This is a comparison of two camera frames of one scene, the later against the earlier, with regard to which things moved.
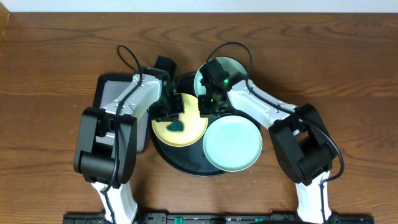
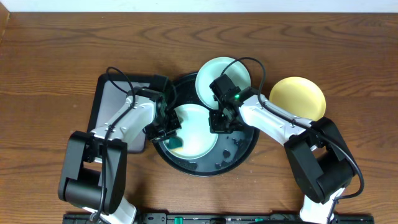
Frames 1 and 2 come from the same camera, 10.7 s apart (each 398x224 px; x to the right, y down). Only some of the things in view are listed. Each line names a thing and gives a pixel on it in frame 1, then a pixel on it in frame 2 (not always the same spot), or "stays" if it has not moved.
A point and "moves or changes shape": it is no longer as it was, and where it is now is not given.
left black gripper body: [168, 109] → [164, 129]
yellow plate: [187, 129] → [300, 97]
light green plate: [232, 143] → [199, 140]
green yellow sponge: [176, 126] moves or changes shape
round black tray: [186, 85] stays
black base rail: [217, 218] stays
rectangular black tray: [109, 86] stays
